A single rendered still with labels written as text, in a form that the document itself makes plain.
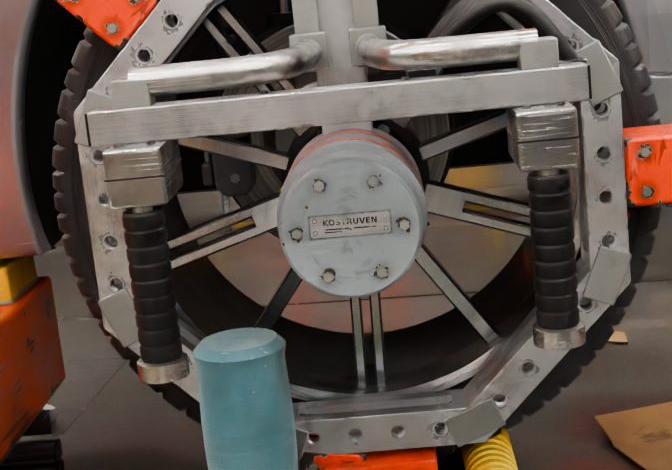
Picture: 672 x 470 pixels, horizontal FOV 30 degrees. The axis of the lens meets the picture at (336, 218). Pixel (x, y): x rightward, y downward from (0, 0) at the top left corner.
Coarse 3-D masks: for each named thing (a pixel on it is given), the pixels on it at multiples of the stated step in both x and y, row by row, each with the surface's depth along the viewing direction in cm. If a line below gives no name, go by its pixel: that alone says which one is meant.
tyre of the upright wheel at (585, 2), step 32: (576, 0) 129; (608, 0) 131; (608, 32) 130; (96, 64) 132; (640, 64) 131; (64, 96) 133; (640, 96) 131; (64, 128) 134; (64, 160) 134; (64, 192) 135; (64, 224) 136; (640, 224) 133; (640, 256) 134; (96, 288) 137; (608, 320) 136; (128, 352) 138; (576, 352) 137; (160, 384) 139; (544, 384) 138; (192, 416) 140; (512, 416) 138; (448, 448) 139
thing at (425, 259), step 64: (448, 0) 132; (320, 128) 135; (448, 192) 136; (576, 192) 134; (192, 256) 138; (576, 256) 135; (192, 320) 138; (256, 320) 154; (448, 320) 156; (512, 320) 139; (320, 384) 141; (384, 384) 140; (448, 384) 138
